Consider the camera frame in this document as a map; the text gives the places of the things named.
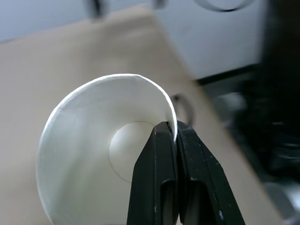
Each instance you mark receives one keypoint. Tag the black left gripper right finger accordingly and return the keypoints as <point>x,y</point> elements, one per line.
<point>204,173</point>

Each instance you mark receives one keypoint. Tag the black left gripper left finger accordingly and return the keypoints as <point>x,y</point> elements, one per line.
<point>152,164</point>

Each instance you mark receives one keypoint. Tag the white paper cup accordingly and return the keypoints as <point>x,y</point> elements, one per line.
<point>77,145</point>

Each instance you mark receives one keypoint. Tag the black metal table frame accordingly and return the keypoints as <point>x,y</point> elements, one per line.
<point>269,117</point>

